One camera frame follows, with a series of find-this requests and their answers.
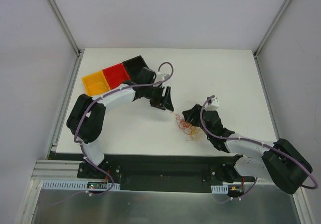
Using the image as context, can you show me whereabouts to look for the black plastic bin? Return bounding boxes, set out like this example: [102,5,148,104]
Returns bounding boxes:
[122,55,156,85]

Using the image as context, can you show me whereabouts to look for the red plastic bin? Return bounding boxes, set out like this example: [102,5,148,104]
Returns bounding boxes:
[102,63,130,89]

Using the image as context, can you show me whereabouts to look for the orange red cables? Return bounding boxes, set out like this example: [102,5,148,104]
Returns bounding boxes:
[170,111,208,143]

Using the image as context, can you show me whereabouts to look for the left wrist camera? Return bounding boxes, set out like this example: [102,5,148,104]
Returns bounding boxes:
[155,72,170,83]

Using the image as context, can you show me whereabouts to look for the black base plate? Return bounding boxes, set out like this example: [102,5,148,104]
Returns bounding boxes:
[49,153,241,193]

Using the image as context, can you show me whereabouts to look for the yellow plastic bin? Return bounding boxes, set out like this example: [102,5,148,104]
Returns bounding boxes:
[82,70,111,96]

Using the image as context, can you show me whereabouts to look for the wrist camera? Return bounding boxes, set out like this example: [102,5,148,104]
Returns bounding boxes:
[155,72,170,83]
[205,96,220,110]

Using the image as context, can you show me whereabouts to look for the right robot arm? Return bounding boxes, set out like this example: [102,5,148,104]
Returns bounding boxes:
[183,104,312,194]

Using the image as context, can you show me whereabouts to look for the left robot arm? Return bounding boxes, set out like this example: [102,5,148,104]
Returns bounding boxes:
[66,67,174,178]

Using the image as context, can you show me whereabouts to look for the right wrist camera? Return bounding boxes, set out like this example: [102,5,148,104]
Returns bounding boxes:
[205,96,220,110]

